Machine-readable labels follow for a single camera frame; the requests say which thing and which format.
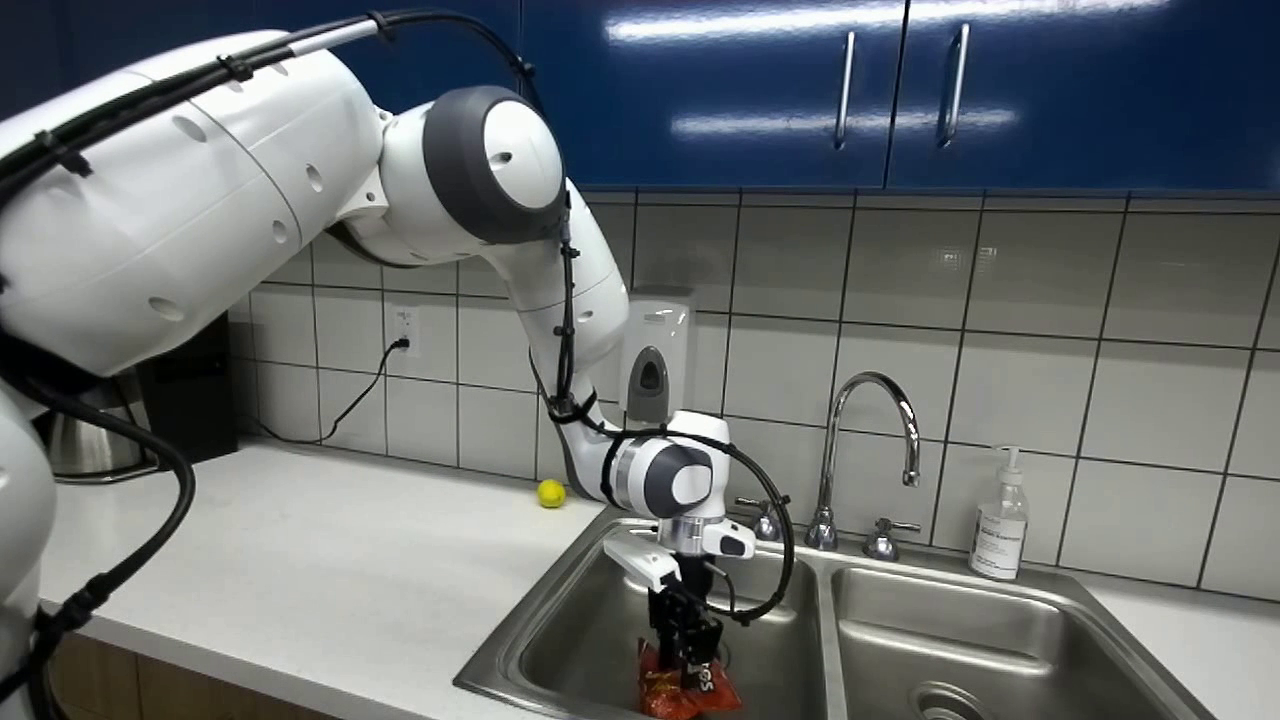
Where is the clear pump soap bottle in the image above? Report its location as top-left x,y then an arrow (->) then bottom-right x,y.
968,444 -> 1034,586

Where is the wooden lower cabinet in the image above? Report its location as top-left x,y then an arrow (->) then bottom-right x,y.
34,630 -> 342,720

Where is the stainless steel double sink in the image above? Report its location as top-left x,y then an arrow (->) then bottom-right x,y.
451,499 -> 1216,720

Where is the blue upper cabinet door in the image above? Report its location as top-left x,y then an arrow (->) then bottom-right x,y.
514,0 -> 913,195
885,0 -> 1280,203
0,0 -> 520,123

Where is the thick black base cable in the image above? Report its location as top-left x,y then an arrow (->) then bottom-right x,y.
0,333 -> 204,713

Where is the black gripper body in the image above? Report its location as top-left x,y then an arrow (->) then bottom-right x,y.
645,549 -> 733,662

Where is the white wall power outlet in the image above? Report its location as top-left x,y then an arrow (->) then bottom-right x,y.
385,299 -> 427,384

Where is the black appliance power cord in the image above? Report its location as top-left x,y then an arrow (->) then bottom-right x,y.
255,338 -> 416,452

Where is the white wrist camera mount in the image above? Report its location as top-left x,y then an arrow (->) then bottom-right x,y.
599,524 -> 692,600

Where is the chrome gooseneck faucet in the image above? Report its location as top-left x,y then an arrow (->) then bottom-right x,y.
805,367 -> 928,554

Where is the chrome faucet knob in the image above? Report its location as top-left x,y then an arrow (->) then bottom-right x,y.
856,516 -> 924,564
733,497 -> 788,543

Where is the silver cabinet door handle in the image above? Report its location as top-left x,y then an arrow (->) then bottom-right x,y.
831,29 -> 863,155
935,19 -> 980,153

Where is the black countertop appliance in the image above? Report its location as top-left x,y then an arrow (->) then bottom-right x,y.
138,313 -> 246,474

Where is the red snack packet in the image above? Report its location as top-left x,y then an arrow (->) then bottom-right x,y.
634,644 -> 744,720

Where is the white wall soap dispenser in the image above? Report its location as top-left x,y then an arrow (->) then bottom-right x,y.
618,296 -> 697,429

